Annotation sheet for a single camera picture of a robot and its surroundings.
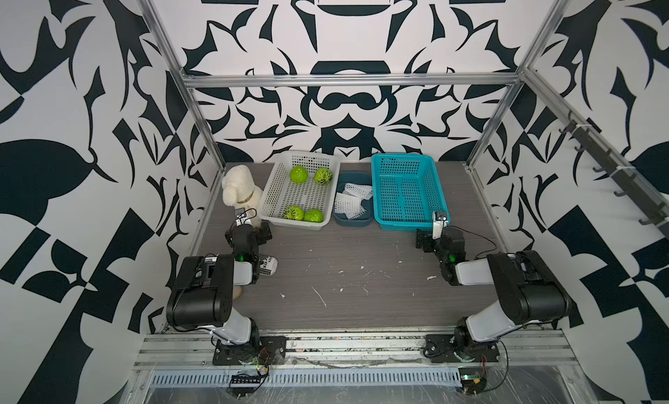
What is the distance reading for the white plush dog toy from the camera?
886 mm

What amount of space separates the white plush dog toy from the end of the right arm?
1.86ft

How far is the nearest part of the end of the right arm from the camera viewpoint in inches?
29.3
